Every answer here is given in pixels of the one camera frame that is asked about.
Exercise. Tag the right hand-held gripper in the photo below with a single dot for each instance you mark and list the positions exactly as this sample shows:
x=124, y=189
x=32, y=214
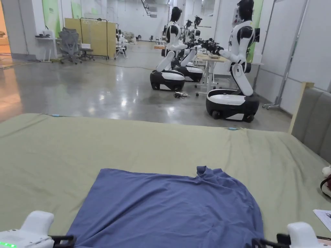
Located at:
x=301, y=235

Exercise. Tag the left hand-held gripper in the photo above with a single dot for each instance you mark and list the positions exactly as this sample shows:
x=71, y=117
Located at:
x=31, y=230

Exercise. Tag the white paper sheet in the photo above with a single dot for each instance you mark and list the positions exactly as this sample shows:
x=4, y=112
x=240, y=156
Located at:
x=323, y=217

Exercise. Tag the blue shirt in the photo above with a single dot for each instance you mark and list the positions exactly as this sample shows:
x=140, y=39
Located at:
x=165, y=206

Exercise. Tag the bed with pale green sheet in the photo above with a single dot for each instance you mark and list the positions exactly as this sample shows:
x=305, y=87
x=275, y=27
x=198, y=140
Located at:
x=144, y=152

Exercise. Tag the blue sheet clip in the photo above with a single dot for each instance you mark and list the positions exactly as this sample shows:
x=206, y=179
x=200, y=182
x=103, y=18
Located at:
x=232, y=129
x=55, y=115

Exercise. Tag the grey padded headboard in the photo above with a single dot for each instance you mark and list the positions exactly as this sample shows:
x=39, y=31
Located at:
x=314, y=121

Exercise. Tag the white black humanoid wheeled robot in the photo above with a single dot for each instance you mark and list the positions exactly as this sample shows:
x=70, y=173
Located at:
x=192, y=64
x=236, y=77
x=168, y=64

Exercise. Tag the white desk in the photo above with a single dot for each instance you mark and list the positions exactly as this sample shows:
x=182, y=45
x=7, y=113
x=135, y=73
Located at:
x=47, y=41

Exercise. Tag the beige folding screen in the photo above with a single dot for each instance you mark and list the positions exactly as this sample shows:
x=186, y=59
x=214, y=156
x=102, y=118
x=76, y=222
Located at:
x=99, y=36

